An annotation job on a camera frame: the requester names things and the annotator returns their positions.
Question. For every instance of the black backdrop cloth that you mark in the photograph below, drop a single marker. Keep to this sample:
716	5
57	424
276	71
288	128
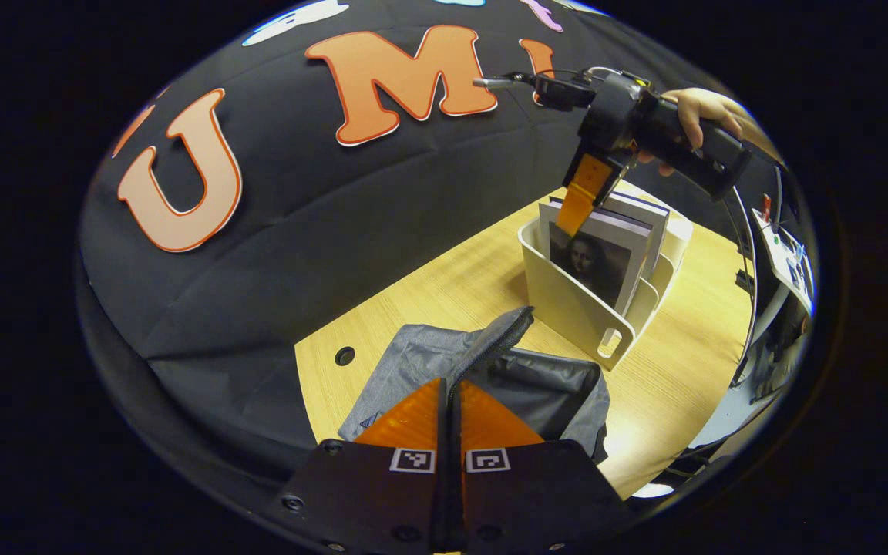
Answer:
297	216

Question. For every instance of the white plastic bookshelf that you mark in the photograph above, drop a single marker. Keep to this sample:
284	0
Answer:
575	316

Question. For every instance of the portrait cover book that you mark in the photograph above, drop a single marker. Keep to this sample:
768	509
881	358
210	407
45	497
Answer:
594	258

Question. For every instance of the grey schoolbag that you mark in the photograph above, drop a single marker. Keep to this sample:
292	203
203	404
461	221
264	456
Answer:
413	362

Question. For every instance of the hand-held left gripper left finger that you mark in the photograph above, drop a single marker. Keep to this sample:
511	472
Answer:
375	501

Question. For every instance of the black backdrop stand pole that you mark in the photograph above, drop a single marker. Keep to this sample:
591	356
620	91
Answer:
752	270

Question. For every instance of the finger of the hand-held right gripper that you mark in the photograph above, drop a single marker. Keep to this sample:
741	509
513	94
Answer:
586	189

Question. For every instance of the blue cover book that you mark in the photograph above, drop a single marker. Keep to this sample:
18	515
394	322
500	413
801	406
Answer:
648	216

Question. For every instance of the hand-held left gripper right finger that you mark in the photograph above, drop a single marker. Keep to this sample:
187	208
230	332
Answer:
529	501

